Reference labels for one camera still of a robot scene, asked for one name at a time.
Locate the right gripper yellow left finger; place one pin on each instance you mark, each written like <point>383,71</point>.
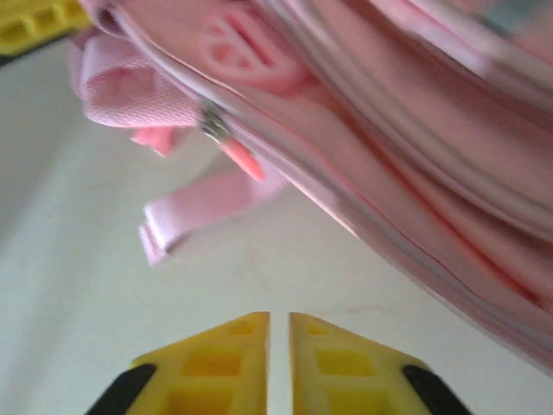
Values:
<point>216,372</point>

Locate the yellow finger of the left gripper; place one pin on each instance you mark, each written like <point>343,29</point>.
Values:
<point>34,21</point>

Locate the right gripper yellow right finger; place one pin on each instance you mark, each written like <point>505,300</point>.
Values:
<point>341,372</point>

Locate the pink student backpack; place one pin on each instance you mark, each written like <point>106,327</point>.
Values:
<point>367,151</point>

